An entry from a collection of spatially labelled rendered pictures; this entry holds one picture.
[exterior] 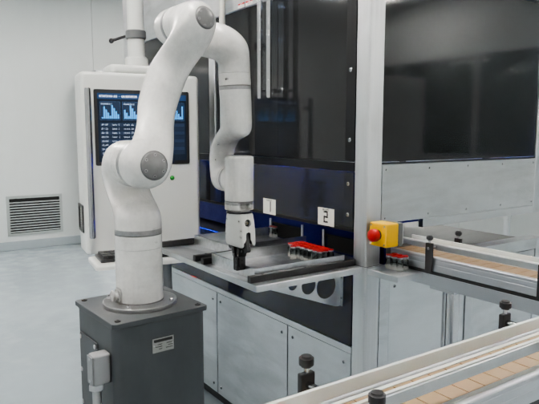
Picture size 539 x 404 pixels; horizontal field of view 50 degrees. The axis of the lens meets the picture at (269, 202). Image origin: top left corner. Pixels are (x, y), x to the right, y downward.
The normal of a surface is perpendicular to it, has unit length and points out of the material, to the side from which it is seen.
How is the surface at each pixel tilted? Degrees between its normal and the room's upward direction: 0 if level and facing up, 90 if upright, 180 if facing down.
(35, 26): 90
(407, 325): 90
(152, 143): 63
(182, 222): 90
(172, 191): 90
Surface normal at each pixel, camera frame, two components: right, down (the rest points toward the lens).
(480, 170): 0.56, 0.10
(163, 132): 0.75, -0.32
